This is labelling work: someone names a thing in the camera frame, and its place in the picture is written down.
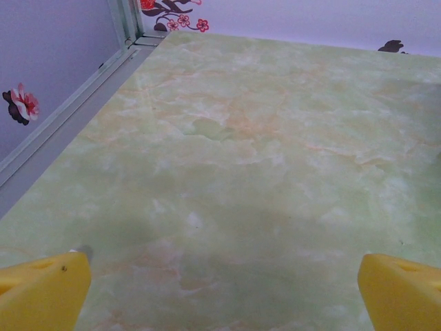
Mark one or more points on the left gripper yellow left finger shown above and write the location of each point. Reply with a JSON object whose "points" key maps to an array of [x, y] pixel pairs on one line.
{"points": [[38, 296]]}

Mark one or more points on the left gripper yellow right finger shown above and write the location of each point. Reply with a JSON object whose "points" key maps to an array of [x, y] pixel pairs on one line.
{"points": [[403, 300]]}

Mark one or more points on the aluminium side frame rail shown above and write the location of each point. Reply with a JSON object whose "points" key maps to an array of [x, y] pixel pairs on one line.
{"points": [[69, 113]]}

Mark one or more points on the aluminium corner post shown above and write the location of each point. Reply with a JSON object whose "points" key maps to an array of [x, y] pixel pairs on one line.
{"points": [[120, 20]]}

